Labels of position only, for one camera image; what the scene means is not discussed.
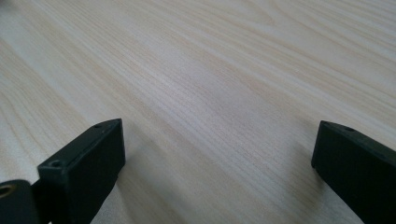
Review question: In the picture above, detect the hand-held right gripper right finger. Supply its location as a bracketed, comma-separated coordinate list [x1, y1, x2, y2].
[310, 119, 396, 224]

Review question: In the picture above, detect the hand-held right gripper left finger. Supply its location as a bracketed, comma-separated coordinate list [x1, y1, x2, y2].
[31, 118, 127, 224]

